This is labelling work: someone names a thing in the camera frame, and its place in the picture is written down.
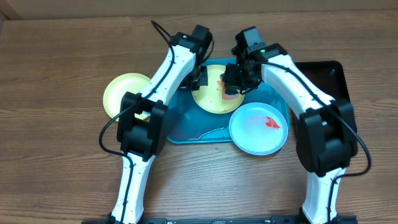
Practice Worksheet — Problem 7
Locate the yellow plate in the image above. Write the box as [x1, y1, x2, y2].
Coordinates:
[192, 65, 244, 114]
[103, 73, 150, 118]

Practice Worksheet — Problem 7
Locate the pink sponge black scourer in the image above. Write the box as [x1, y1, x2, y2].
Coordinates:
[218, 74, 239, 100]

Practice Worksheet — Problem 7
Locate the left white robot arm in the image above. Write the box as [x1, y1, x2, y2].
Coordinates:
[107, 32, 213, 223]

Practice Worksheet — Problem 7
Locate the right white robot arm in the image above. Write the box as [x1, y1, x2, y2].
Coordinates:
[223, 40, 358, 223]

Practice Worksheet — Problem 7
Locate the black plastic tray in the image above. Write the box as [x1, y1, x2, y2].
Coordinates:
[295, 60, 350, 101]

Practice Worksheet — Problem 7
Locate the light blue plate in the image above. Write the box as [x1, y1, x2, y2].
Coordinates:
[228, 103, 289, 156]

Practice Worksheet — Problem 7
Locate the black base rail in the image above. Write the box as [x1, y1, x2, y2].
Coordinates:
[81, 215, 358, 224]

